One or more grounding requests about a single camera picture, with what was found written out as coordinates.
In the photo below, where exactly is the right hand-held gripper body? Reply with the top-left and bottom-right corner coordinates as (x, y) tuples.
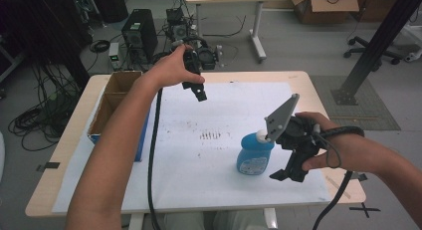
(264, 93), (322, 173)

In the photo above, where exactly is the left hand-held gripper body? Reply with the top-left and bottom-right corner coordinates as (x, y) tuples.
(182, 44), (223, 86)

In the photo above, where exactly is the blue bottle with white cap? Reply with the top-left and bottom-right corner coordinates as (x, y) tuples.
(236, 128), (277, 176)

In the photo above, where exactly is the cardboard box with blue sides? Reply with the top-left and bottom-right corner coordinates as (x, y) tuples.
(87, 70), (151, 163)

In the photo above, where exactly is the person's left hand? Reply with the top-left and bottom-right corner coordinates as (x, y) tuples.
(140, 44), (206, 93)

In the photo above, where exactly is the person's right hand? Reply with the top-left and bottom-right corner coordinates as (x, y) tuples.
(294, 111), (361, 174)

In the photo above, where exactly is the small open computer case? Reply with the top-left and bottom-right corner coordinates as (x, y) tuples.
(164, 7), (197, 45)

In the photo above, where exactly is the clear tape strip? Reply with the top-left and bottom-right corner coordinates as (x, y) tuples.
(324, 174), (352, 200)

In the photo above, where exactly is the white sheet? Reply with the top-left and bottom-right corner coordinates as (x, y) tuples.
(52, 81), (332, 214)

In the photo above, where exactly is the black computer tower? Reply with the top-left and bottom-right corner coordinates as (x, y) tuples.
(120, 8), (159, 64)

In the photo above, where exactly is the black tape cross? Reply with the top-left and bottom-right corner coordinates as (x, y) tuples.
(348, 202), (382, 219)

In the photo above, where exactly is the small silver power supply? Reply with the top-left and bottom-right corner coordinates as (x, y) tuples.
(107, 41), (121, 71)

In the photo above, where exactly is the grey floor mat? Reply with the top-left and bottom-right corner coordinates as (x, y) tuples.
(310, 75), (402, 131)

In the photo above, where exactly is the black office chair base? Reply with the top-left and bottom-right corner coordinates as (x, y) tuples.
(342, 35), (404, 67)

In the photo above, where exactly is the open brown cardboard box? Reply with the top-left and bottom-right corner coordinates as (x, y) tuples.
(291, 0), (360, 25)

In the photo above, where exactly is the black metal stand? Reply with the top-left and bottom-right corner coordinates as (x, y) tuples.
(330, 0), (422, 107)

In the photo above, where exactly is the thin black floor cable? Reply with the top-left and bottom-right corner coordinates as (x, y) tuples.
(202, 14), (248, 39)

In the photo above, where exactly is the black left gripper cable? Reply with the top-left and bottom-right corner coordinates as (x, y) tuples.
(146, 88), (164, 230)

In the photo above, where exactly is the coiled black cable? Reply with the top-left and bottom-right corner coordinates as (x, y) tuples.
(89, 39), (111, 54)

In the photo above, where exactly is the bundle of black floor cables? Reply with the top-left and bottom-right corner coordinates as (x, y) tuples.
(8, 62), (84, 153)

